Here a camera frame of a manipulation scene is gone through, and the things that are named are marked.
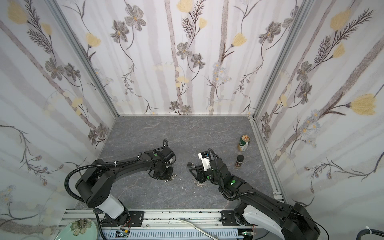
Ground black padlock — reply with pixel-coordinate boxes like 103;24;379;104
187;162;195;168

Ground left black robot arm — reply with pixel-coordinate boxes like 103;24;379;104
75;145;177;226

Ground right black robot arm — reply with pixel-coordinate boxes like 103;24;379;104
187;158;321;240

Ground small dark spice bottle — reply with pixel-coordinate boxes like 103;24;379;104
235;155;245;168

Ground green beer can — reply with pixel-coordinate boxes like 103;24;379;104
238;135;251;152

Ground green floral plate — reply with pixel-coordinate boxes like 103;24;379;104
55;219;99;240

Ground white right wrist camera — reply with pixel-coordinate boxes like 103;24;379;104
198;150;213;171

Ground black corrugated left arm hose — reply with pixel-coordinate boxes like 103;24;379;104
64;155;142;203

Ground white slotted cable duct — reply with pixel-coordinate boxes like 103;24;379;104
103;229;244;240

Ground black cable bottom right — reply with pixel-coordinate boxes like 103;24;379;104
355;228;384;240

